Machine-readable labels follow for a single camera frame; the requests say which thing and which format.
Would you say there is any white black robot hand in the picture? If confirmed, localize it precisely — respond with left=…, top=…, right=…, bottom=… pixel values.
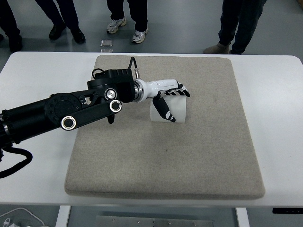
left=134, top=79, right=190, bottom=122

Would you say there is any white ribbed cup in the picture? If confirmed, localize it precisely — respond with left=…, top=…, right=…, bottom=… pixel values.
left=150, top=96, right=186, bottom=123

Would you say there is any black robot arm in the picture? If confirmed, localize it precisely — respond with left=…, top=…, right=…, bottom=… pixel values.
left=0, top=67, right=135, bottom=178

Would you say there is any silver floor socket cover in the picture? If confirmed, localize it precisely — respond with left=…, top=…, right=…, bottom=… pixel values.
left=100, top=39, right=113, bottom=53

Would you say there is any person in white sneakers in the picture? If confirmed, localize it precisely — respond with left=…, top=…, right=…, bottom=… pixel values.
left=106, top=0, right=149, bottom=44

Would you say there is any beige felt mat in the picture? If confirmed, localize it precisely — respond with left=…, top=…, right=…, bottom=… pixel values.
left=65, top=56, right=265, bottom=200

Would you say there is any person in black shoes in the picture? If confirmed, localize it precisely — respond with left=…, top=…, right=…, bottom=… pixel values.
left=36, top=0, right=86, bottom=44

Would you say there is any person in tan boots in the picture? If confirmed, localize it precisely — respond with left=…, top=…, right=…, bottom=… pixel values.
left=203, top=0, right=266, bottom=55

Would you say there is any white table leg left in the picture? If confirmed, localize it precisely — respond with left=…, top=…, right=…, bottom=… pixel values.
left=55, top=205, right=71, bottom=227

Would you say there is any white table leg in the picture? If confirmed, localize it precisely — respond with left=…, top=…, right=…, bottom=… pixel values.
left=55, top=205, right=71, bottom=227
left=235, top=208, right=250, bottom=227

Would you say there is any person at left edge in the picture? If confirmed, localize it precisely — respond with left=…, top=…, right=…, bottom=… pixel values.
left=0, top=0, right=23, bottom=53

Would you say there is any white table leg right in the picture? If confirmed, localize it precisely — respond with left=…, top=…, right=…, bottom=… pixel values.
left=235, top=208, right=250, bottom=227

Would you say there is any black table control panel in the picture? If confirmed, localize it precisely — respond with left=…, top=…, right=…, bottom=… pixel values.
left=272, top=208, right=303, bottom=214

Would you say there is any white cable on floor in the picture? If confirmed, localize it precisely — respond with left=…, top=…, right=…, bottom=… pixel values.
left=0, top=207, right=45, bottom=227

